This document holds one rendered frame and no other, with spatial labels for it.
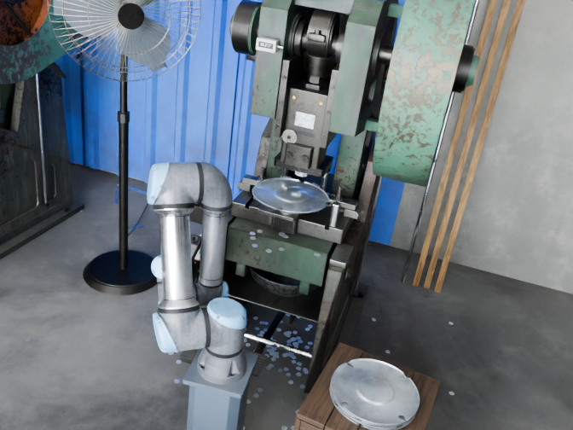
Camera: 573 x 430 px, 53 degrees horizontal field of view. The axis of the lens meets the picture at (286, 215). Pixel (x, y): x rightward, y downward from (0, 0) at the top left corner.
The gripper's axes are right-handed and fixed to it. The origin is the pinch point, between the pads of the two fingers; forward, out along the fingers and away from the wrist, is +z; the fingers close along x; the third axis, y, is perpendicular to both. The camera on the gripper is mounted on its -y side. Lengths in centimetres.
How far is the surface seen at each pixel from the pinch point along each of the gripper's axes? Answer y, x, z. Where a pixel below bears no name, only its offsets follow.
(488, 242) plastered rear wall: -45, 115, 149
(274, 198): -29.3, 19.3, 3.6
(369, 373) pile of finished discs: 20, 69, -2
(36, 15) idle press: -84, -113, 21
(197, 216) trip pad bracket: -15.6, -7.5, 3.2
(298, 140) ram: -52, 23, 2
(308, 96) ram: -66, 24, -6
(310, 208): -29.0, 33.7, 3.0
